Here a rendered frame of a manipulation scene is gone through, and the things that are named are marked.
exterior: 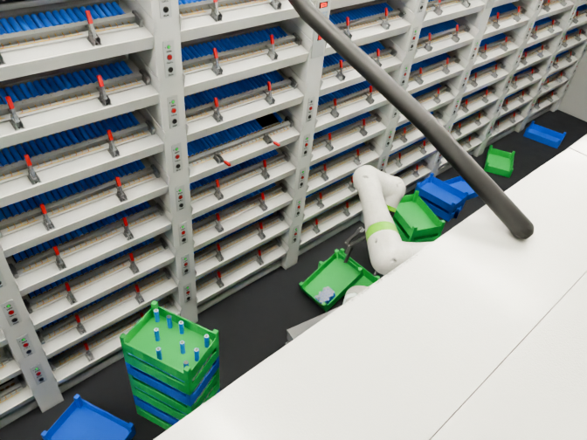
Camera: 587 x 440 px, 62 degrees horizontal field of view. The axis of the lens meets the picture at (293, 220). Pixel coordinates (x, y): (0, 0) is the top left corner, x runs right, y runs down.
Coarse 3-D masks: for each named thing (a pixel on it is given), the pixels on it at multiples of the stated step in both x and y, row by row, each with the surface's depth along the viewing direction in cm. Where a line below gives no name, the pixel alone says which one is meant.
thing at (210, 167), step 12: (288, 120) 230; (288, 132) 229; (252, 144) 218; (264, 144) 220; (228, 156) 209; (240, 156) 211; (252, 156) 218; (192, 168) 200; (204, 168) 202; (216, 168) 205; (192, 180) 200
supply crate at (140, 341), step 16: (144, 320) 193; (160, 320) 196; (176, 320) 195; (128, 336) 186; (144, 336) 190; (160, 336) 191; (176, 336) 191; (192, 336) 192; (128, 352) 184; (144, 352) 179; (176, 352) 186; (192, 352) 186; (208, 352) 184; (160, 368) 180; (176, 368) 175; (192, 368) 175
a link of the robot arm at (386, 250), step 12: (372, 228) 172; (384, 228) 169; (396, 228) 172; (372, 240) 168; (384, 240) 165; (396, 240) 165; (372, 252) 165; (384, 252) 162; (396, 252) 162; (408, 252) 163; (372, 264) 166; (384, 264) 162; (396, 264) 161
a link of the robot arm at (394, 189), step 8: (392, 176) 199; (384, 184) 196; (392, 184) 197; (400, 184) 199; (384, 192) 197; (392, 192) 198; (400, 192) 198; (392, 200) 199; (400, 200) 201; (392, 208) 200
